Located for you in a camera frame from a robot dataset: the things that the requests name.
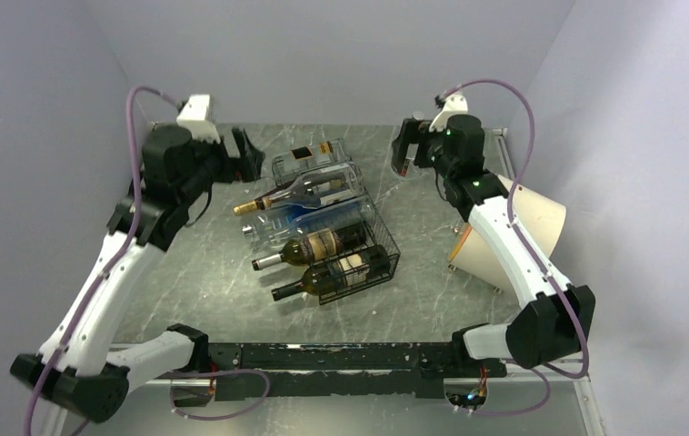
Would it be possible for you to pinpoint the clear bottle orange black label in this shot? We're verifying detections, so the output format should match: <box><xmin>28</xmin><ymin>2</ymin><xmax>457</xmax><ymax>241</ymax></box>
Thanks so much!
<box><xmin>271</xmin><ymin>139</ymin><xmax>351</xmax><ymax>185</ymax></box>

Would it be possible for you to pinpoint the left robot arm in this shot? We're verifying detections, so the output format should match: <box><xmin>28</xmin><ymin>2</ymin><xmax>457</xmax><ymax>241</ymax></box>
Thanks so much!
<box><xmin>10</xmin><ymin>124</ymin><xmax>265</xmax><ymax>423</ymax></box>

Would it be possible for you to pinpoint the clear bottle white label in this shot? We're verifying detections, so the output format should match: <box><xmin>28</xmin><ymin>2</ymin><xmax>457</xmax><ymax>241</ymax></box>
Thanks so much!
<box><xmin>258</xmin><ymin>163</ymin><xmax>364</xmax><ymax>209</ymax></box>

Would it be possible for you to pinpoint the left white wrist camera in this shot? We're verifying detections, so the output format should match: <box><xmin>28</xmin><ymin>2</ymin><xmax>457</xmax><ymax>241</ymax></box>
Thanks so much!
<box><xmin>175</xmin><ymin>94</ymin><xmax>222</xmax><ymax>144</ymax></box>

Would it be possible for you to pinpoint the blue clear glass bottle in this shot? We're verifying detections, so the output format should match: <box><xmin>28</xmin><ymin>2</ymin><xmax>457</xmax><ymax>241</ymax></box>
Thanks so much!
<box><xmin>241</xmin><ymin>200</ymin><xmax>361</xmax><ymax>245</ymax></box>

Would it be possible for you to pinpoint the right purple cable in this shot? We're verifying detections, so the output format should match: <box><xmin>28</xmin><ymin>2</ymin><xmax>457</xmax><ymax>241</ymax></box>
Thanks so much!
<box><xmin>434</xmin><ymin>79</ymin><xmax>592</xmax><ymax>418</ymax></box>

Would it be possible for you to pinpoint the beige cylindrical lamp shade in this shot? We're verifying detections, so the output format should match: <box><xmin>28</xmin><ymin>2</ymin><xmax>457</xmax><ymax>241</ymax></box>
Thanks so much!
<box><xmin>448</xmin><ymin>185</ymin><xmax>568</xmax><ymax>303</ymax></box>

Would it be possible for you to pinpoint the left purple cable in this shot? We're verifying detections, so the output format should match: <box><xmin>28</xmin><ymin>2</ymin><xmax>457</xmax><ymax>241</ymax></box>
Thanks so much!
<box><xmin>22</xmin><ymin>85</ymin><xmax>183</xmax><ymax>436</ymax></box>

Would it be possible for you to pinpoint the dark green black-capped bottle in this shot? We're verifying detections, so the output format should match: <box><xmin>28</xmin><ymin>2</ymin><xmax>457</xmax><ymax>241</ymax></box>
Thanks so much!
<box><xmin>271</xmin><ymin>245</ymin><xmax>391</xmax><ymax>304</ymax></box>

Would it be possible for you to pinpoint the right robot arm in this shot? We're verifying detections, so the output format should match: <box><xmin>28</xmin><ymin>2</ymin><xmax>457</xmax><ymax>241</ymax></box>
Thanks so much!
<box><xmin>252</xmin><ymin>113</ymin><xmax>595</xmax><ymax>379</ymax></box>

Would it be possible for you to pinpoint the purple cable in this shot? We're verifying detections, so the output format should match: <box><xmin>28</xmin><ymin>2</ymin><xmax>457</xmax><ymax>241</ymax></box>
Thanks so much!
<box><xmin>434</xmin><ymin>79</ymin><xmax>592</xmax><ymax>418</ymax></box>
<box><xmin>22</xmin><ymin>85</ymin><xmax>183</xmax><ymax>436</ymax></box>

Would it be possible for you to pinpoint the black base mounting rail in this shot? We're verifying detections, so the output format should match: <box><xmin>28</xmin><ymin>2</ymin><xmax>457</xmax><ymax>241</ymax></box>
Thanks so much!
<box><xmin>182</xmin><ymin>342</ymin><xmax>506</xmax><ymax>401</ymax></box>

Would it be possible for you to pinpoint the black wire wine rack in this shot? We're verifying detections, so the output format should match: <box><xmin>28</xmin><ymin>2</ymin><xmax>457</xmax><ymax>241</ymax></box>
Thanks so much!
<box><xmin>272</xmin><ymin>139</ymin><xmax>402</xmax><ymax>306</ymax></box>

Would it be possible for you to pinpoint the frosted clear slim bottle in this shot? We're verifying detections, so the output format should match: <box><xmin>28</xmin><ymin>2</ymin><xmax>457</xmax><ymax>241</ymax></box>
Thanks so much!
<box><xmin>391</xmin><ymin>144</ymin><xmax>423</xmax><ymax>180</ymax></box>

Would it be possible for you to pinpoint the green bottle silver cap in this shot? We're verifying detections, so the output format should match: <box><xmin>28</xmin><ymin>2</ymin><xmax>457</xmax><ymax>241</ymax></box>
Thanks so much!
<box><xmin>252</xmin><ymin>222</ymin><xmax>368</xmax><ymax>271</ymax></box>

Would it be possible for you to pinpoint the dark red gold-capped bottle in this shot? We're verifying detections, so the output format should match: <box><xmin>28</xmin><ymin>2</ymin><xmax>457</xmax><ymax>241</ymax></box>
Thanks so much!
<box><xmin>233</xmin><ymin>195</ymin><xmax>278</xmax><ymax>216</ymax></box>

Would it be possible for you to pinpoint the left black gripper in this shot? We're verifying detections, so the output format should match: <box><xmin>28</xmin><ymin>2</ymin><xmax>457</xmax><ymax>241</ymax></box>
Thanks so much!
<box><xmin>178</xmin><ymin>124</ymin><xmax>265</xmax><ymax>204</ymax></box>

